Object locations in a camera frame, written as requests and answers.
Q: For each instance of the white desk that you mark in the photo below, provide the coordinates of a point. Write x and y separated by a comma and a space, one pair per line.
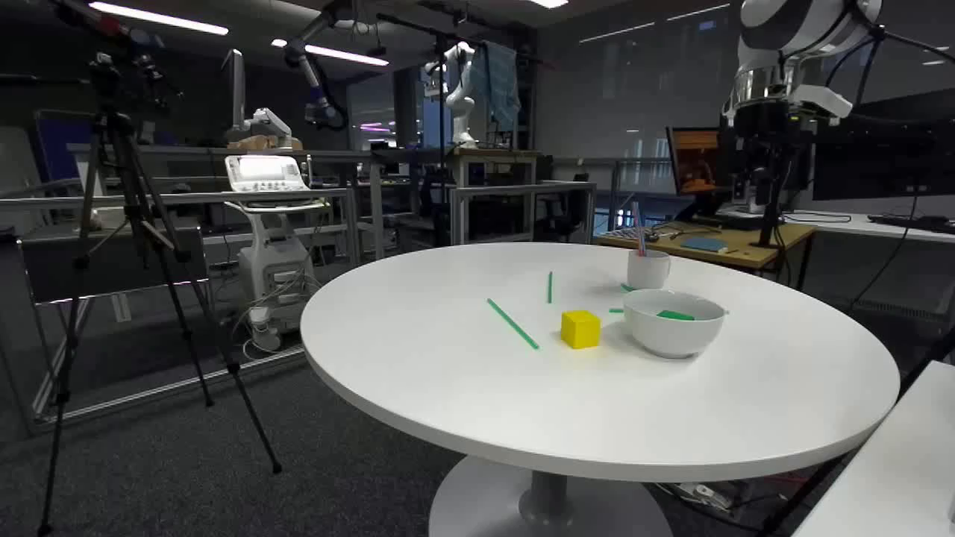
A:
895, 468

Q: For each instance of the crumpled bag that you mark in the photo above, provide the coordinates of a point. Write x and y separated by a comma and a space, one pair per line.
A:
261, 132

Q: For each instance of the white table pedestal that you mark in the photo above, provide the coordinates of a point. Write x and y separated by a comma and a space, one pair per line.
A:
541, 509

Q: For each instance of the long ceiling light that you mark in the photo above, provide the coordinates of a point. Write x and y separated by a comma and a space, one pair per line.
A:
331, 52
159, 20

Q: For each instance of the black camera on tripod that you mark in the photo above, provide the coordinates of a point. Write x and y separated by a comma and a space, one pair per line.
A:
118, 62

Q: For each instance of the black tripod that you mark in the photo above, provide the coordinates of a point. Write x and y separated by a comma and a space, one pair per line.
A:
149, 228

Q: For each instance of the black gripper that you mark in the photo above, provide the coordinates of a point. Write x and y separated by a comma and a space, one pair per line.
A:
764, 140

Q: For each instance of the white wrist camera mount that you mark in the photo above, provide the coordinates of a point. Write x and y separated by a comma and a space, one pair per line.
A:
822, 102

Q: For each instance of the yellow block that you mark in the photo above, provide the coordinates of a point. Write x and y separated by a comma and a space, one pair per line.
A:
580, 329

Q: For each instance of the teal hanging cloth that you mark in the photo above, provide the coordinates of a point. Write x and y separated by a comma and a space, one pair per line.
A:
500, 90

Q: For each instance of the metal workbench frame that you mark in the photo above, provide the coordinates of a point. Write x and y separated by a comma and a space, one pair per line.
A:
507, 196

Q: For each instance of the monitor with orange screen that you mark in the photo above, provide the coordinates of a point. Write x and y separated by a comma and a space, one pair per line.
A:
694, 159

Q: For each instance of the large black monitor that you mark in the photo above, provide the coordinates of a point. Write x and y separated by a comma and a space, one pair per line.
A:
883, 151

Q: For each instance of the white bowl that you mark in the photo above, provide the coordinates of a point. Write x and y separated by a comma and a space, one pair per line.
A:
676, 332

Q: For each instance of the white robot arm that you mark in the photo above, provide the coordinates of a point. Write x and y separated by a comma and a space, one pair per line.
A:
795, 26

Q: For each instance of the short green straw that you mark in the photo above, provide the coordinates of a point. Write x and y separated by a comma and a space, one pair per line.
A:
549, 287

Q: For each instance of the wooden desk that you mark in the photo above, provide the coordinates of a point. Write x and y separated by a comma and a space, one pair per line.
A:
734, 250

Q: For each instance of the white cup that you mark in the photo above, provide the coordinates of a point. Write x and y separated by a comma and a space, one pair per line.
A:
649, 271

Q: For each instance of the blue pad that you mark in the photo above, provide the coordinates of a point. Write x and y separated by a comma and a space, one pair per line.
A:
703, 244

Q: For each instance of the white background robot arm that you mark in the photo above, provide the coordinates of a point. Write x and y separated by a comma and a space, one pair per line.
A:
461, 95

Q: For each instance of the long green straw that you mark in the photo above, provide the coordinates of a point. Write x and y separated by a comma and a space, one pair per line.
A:
512, 325

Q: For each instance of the white medical cart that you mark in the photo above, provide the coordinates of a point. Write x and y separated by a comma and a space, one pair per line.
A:
270, 257

